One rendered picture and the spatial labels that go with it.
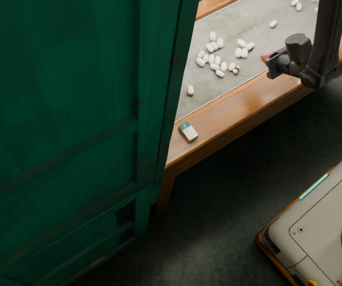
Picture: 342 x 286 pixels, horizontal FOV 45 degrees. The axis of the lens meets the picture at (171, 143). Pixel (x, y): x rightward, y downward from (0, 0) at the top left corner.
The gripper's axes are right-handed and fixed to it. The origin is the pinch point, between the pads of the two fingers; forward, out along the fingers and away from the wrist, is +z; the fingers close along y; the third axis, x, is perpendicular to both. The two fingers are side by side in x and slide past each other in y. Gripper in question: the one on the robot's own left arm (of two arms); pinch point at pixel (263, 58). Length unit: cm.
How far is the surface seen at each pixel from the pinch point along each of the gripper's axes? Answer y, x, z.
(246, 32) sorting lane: -9.9, -1.7, 20.4
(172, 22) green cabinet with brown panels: 53, -41, -55
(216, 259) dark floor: 30, 92, 24
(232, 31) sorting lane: -5.7, -3.7, 22.8
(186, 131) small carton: 33.3, 9.5, 0.2
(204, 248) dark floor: 32, 88, 29
